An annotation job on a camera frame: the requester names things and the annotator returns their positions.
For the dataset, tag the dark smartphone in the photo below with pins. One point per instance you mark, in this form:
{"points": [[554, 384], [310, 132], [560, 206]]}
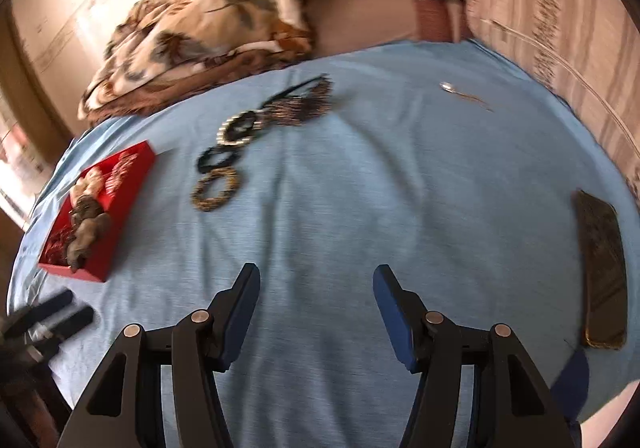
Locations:
{"points": [[602, 273]]}

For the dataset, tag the floral leaf print blanket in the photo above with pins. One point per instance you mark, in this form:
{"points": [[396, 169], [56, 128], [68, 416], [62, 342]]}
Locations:
{"points": [[215, 3]]}

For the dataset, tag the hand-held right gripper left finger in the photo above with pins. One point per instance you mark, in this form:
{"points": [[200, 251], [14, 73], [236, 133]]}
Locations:
{"points": [[242, 323]]}

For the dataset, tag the red jewelry box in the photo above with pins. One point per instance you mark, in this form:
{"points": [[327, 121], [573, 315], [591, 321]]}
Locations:
{"points": [[75, 272]]}

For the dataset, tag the blue bed sheet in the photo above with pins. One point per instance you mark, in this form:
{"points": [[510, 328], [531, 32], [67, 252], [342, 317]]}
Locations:
{"points": [[360, 188]]}

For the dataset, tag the grey beige scrunchie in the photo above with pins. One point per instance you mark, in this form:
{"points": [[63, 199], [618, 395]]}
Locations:
{"points": [[87, 228]]}

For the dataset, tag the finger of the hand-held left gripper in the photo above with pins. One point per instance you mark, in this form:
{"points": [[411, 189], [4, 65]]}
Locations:
{"points": [[50, 305], [75, 320]]}

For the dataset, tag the red glitter scrunchie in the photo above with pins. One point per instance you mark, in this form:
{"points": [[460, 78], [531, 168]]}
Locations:
{"points": [[57, 248]]}

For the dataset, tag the brown ruffled blanket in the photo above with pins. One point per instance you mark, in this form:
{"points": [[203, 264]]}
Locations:
{"points": [[150, 95]]}

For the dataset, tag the wooden door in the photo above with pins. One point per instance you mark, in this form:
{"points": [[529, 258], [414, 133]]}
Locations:
{"points": [[20, 68]]}

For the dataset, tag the stained glass window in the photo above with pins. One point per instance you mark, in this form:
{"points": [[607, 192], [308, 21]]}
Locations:
{"points": [[12, 168]]}

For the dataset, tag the pink striped mattress cover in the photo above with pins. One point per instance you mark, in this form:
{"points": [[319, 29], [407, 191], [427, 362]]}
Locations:
{"points": [[370, 20]]}

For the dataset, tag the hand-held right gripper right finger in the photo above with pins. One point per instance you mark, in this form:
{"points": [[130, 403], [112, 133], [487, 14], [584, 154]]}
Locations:
{"points": [[395, 323]]}

